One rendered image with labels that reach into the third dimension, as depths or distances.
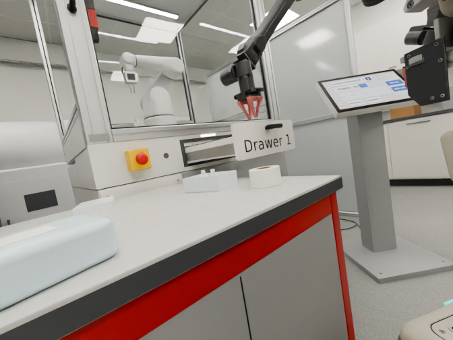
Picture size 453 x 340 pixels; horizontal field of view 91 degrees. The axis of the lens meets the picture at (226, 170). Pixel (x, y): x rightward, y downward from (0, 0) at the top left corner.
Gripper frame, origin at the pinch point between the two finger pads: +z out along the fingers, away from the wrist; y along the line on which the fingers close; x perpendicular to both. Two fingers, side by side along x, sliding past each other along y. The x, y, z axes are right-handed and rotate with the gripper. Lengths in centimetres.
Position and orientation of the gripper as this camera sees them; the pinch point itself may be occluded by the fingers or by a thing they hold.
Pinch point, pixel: (252, 116)
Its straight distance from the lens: 87.0
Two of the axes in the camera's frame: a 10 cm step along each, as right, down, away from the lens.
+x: 7.7, -2.2, 6.0
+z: 2.0, 9.7, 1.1
